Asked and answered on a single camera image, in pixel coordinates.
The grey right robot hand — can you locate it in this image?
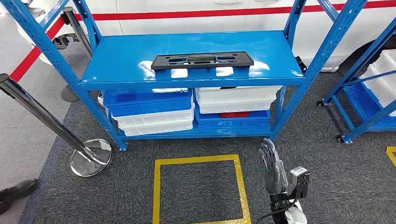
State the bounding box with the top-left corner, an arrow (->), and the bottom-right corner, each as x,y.
258,138 -> 290,196

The black plastic car part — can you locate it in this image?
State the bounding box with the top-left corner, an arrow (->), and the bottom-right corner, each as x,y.
150,51 -> 255,70

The blue wheeled shelf rack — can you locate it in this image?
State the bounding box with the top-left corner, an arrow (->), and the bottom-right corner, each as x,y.
317,26 -> 396,145

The blue steel shelf rack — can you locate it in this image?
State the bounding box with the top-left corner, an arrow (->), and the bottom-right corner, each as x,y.
0,0 -> 369,152

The blue plastic bin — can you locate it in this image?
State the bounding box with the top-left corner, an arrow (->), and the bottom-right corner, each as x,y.
102,89 -> 193,118
343,82 -> 396,129
195,110 -> 272,129

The red item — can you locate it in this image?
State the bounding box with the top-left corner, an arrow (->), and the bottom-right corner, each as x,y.
219,112 -> 251,119

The yellow floor tape square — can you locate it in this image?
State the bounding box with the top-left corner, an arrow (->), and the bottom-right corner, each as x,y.
386,146 -> 396,168
152,154 -> 252,224

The black car wheel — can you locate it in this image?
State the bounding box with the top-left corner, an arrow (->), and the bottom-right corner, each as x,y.
337,37 -> 396,77

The white car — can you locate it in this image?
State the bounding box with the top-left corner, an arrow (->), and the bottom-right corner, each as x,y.
15,0 -> 396,73

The red barrier belt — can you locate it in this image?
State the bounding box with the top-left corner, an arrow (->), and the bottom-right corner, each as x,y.
74,0 -> 396,21
9,17 -> 66,83

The dark round stanchion base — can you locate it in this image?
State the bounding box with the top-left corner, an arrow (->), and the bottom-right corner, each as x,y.
61,85 -> 80,103

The person's black shoe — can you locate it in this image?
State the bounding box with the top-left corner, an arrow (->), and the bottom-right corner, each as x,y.
0,178 -> 38,216

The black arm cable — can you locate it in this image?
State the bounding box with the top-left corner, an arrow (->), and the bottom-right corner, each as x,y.
253,201 -> 297,224

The chrome stanchion post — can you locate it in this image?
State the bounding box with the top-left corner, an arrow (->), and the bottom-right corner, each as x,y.
0,73 -> 113,177
61,7 -> 105,107

